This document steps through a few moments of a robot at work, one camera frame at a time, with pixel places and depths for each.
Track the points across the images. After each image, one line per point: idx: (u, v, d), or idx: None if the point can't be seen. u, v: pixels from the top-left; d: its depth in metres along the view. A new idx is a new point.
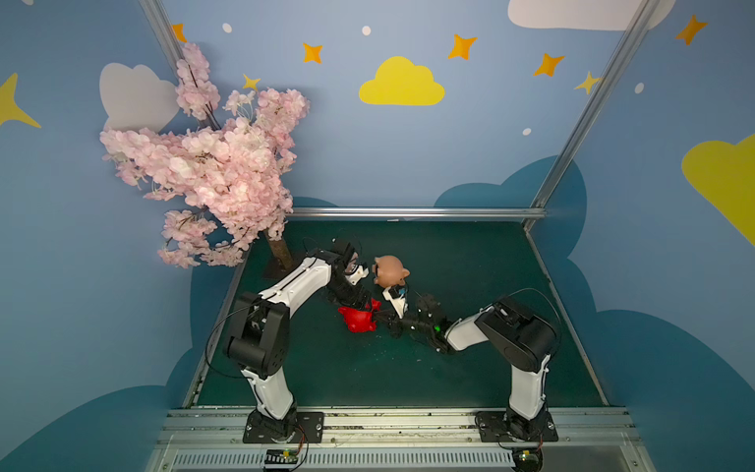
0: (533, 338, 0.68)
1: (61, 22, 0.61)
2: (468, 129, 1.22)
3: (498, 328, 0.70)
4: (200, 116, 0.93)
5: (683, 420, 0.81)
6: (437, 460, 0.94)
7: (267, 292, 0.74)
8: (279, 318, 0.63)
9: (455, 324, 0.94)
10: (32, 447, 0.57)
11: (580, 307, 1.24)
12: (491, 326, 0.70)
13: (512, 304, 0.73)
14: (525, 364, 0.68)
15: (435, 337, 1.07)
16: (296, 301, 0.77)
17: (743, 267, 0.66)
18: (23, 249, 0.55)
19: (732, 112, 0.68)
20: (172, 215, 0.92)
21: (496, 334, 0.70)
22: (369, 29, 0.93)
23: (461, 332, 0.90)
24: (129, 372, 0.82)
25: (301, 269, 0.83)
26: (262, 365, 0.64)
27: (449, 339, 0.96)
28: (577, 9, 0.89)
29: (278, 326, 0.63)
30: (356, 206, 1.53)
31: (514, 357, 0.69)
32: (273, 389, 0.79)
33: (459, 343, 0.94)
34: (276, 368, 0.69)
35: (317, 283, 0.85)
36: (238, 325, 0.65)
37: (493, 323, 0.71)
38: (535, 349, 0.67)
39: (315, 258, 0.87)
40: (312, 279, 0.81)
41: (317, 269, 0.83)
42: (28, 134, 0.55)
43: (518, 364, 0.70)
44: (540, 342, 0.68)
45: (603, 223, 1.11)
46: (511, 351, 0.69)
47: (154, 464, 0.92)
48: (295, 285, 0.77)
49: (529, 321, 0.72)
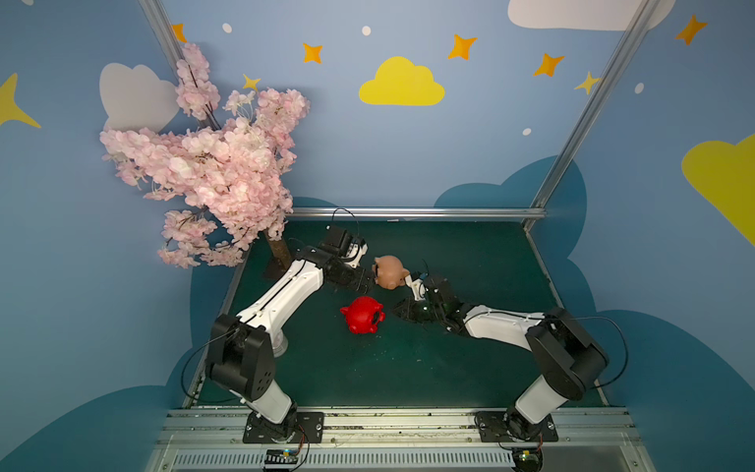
0: (584, 368, 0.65)
1: (61, 24, 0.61)
2: (469, 127, 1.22)
3: (556, 348, 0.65)
4: (199, 116, 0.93)
5: (684, 420, 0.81)
6: (437, 460, 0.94)
7: (247, 315, 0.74)
8: (257, 345, 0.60)
9: (481, 314, 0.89)
10: (31, 448, 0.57)
11: (581, 309, 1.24)
12: (547, 347, 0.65)
13: (573, 328, 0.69)
14: (568, 390, 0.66)
15: (445, 316, 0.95)
16: (280, 317, 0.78)
17: (744, 266, 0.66)
18: (24, 249, 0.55)
19: (733, 112, 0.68)
20: (172, 215, 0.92)
21: (555, 354, 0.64)
22: (369, 29, 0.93)
23: (491, 326, 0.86)
24: (127, 372, 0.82)
25: (287, 278, 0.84)
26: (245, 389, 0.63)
27: (470, 325, 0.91)
28: (577, 9, 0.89)
29: (257, 354, 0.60)
30: (357, 206, 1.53)
31: (559, 382, 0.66)
32: (269, 398, 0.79)
33: (480, 333, 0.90)
34: (261, 391, 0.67)
35: (305, 291, 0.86)
36: (216, 350, 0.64)
37: (550, 343, 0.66)
38: (583, 379, 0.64)
39: (306, 260, 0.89)
40: (298, 288, 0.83)
41: (303, 277, 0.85)
42: (28, 134, 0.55)
43: (560, 388, 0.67)
44: (589, 373, 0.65)
45: (603, 222, 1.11)
46: (557, 375, 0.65)
47: (154, 464, 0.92)
48: (276, 303, 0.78)
49: (584, 349, 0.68)
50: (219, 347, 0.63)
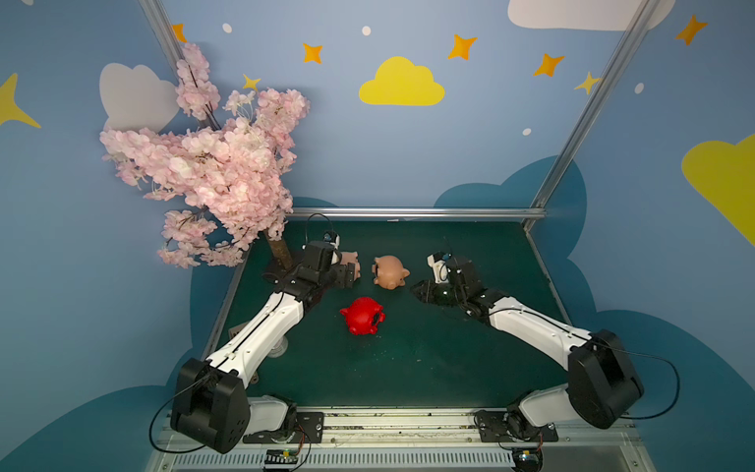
0: (619, 399, 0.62)
1: (61, 24, 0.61)
2: (469, 127, 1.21)
3: (599, 377, 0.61)
4: (200, 116, 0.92)
5: (684, 420, 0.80)
6: (437, 460, 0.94)
7: (218, 358, 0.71)
8: (228, 392, 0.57)
9: (514, 313, 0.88)
10: (30, 448, 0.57)
11: (581, 309, 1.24)
12: (590, 376, 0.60)
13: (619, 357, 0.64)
14: (596, 417, 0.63)
15: (467, 299, 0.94)
16: (256, 357, 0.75)
17: (744, 266, 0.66)
18: (24, 249, 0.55)
19: (733, 112, 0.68)
20: (172, 215, 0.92)
21: (598, 383, 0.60)
22: (369, 29, 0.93)
23: (521, 329, 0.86)
24: (127, 372, 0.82)
25: (264, 314, 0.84)
26: (214, 441, 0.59)
27: (496, 318, 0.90)
28: (577, 9, 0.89)
29: (228, 403, 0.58)
30: (357, 207, 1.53)
31: (588, 407, 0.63)
32: (258, 421, 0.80)
33: (506, 326, 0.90)
34: (235, 441, 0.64)
35: (283, 326, 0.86)
36: (185, 398, 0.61)
37: (594, 372, 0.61)
38: (616, 411, 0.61)
39: (283, 292, 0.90)
40: (275, 324, 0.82)
41: (280, 312, 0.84)
42: (28, 134, 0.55)
43: (587, 412, 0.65)
44: (623, 404, 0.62)
45: (603, 222, 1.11)
46: (589, 401, 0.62)
47: (154, 464, 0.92)
48: (252, 343, 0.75)
49: (622, 379, 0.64)
50: (189, 394, 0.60)
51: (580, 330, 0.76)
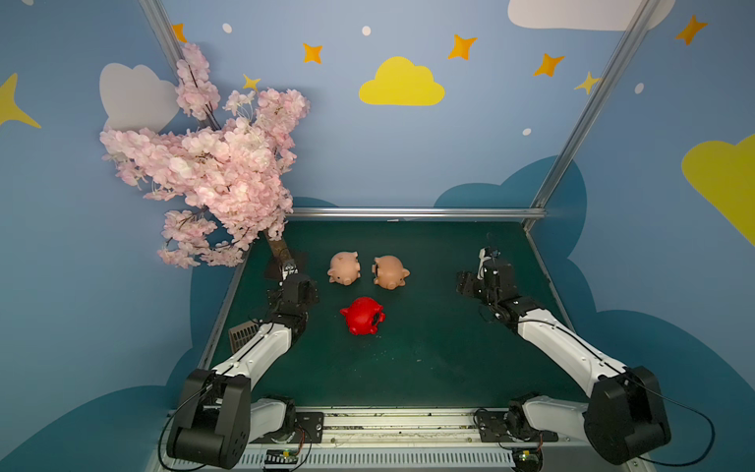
0: (645, 442, 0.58)
1: (61, 24, 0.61)
2: (469, 127, 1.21)
3: (623, 412, 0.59)
4: (199, 116, 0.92)
5: (684, 420, 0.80)
6: (437, 460, 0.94)
7: (223, 366, 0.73)
8: (238, 390, 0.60)
9: (548, 329, 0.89)
10: (30, 448, 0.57)
11: (581, 309, 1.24)
12: (612, 409, 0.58)
13: (652, 397, 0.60)
14: (613, 450, 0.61)
15: (497, 301, 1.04)
16: (255, 371, 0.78)
17: (744, 266, 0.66)
18: (23, 249, 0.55)
19: (733, 112, 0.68)
20: (172, 215, 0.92)
21: (618, 419, 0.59)
22: (369, 29, 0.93)
23: (549, 344, 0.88)
24: (127, 372, 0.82)
25: (259, 336, 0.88)
26: (218, 455, 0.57)
27: (527, 329, 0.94)
28: (577, 9, 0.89)
29: (238, 402, 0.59)
30: (357, 207, 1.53)
31: (605, 437, 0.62)
32: (260, 427, 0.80)
33: (536, 340, 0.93)
34: (237, 456, 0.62)
35: (276, 349, 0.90)
36: (188, 412, 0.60)
37: (618, 406, 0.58)
38: (637, 452, 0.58)
39: (273, 322, 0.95)
40: (270, 345, 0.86)
41: (274, 335, 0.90)
42: (28, 134, 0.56)
43: (604, 443, 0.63)
44: (647, 446, 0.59)
45: (603, 222, 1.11)
46: (606, 432, 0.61)
47: (154, 464, 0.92)
48: (253, 356, 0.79)
49: (650, 420, 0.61)
50: (192, 405, 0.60)
51: (613, 360, 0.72)
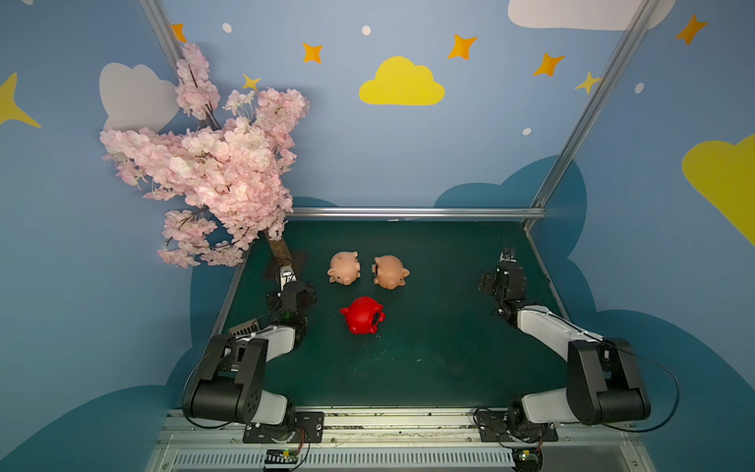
0: (615, 402, 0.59)
1: (61, 24, 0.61)
2: (469, 127, 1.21)
3: (595, 367, 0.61)
4: (199, 116, 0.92)
5: (684, 420, 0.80)
6: (437, 460, 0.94)
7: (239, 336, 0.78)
8: (260, 343, 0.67)
9: (538, 315, 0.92)
10: (30, 448, 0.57)
11: (581, 309, 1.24)
12: (583, 362, 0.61)
13: (627, 364, 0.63)
14: (586, 412, 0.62)
15: (502, 298, 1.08)
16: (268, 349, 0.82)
17: (744, 266, 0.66)
18: (23, 249, 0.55)
19: (733, 112, 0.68)
20: (172, 215, 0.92)
21: (592, 375, 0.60)
22: (369, 29, 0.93)
23: (539, 328, 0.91)
24: (128, 372, 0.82)
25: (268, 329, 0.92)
26: (235, 406, 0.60)
27: (523, 317, 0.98)
28: (577, 9, 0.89)
29: (259, 353, 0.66)
30: (357, 206, 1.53)
31: (580, 399, 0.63)
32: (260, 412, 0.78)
33: (530, 328, 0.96)
34: (251, 414, 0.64)
35: (285, 344, 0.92)
36: (209, 365, 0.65)
37: (590, 360, 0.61)
38: (608, 411, 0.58)
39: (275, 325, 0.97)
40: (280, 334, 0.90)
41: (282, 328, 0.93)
42: (28, 134, 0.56)
43: (580, 408, 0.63)
44: (619, 409, 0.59)
45: (603, 221, 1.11)
46: (581, 391, 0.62)
47: (154, 464, 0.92)
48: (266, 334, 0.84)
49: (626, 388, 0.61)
50: (214, 358, 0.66)
51: (593, 331, 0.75)
